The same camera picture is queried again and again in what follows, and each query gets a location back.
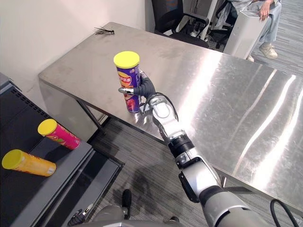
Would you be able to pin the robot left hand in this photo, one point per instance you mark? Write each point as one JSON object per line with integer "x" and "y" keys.
{"x": 79, "y": 216}

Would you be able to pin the dark grey metal shelf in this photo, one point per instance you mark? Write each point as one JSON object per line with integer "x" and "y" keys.
{"x": 35, "y": 189}

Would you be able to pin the person's hand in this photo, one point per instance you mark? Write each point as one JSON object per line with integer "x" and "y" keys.
{"x": 264, "y": 10}

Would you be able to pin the orange chips can yellow lid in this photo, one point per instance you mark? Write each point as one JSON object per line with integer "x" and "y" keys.
{"x": 28, "y": 164}

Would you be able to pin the stainless steel table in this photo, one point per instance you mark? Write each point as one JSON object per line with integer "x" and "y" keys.
{"x": 213, "y": 94}

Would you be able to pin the white desk frame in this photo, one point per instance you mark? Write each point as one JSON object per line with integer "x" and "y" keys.
{"x": 208, "y": 16}

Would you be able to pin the black office chair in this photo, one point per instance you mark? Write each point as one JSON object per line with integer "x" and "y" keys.
{"x": 175, "y": 19}

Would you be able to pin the robot dark foot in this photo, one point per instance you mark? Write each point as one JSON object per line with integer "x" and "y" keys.
{"x": 126, "y": 201}

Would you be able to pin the white tower appliance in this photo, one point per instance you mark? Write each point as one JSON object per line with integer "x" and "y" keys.
{"x": 243, "y": 33}

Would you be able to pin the person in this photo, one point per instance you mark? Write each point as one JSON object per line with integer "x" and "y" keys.
{"x": 268, "y": 30}

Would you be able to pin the pink chips can yellow lid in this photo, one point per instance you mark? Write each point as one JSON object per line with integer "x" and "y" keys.
{"x": 62, "y": 136}

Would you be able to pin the purple chips can yellow lid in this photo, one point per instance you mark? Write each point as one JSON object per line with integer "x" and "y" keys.
{"x": 129, "y": 78}

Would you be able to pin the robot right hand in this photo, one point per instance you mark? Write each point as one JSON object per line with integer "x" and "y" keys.
{"x": 146, "y": 87}

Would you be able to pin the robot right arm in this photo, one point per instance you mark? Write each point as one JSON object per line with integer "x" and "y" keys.
{"x": 196, "y": 175}

